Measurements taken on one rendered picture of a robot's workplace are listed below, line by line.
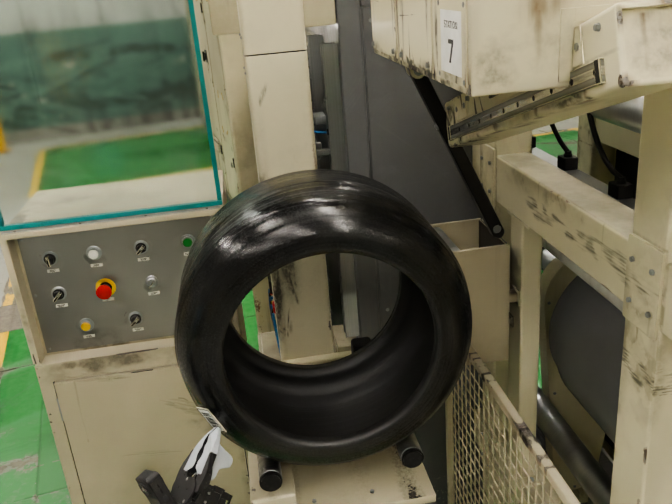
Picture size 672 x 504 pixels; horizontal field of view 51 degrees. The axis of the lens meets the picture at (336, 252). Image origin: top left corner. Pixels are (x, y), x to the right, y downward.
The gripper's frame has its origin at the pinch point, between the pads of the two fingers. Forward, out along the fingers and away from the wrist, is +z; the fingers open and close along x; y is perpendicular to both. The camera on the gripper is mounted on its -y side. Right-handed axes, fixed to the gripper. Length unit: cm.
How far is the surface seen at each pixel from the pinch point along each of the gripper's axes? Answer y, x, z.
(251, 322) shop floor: 123, -217, 103
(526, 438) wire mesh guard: 37, 39, 18
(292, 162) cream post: -8, -2, 58
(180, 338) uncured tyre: -15.1, 2.4, 11.1
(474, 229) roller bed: 42, 7, 73
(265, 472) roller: 14.5, 0.0, -1.9
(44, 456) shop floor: 46, -198, -5
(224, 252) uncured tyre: -20.0, 13.6, 24.4
